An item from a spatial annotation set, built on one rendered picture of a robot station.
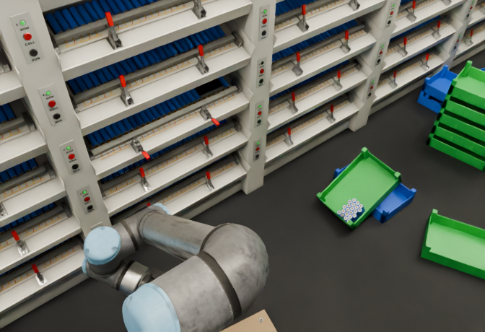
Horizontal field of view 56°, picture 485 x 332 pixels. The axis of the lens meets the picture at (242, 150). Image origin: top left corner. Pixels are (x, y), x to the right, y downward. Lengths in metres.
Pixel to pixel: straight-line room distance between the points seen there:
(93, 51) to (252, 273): 0.77
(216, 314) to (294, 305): 1.12
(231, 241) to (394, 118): 1.93
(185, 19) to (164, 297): 0.88
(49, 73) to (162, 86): 0.36
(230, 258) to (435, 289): 1.35
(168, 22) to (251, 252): 0.80
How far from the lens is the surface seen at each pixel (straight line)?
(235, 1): 1.45
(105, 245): 1.21
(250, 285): 0.71
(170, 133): 1.55
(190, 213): 1.96
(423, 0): 2.41
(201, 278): 0.69
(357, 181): 2.07
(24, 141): 1.35
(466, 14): 2.73
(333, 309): 1.81
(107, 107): 1.38
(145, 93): 1.41
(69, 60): 1.25
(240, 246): 0.72
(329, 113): 2.23
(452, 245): 2.10
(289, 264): 1.87
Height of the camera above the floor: 1.60
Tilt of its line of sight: 45 degrees down
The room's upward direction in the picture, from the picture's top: 1 degrees clockwise
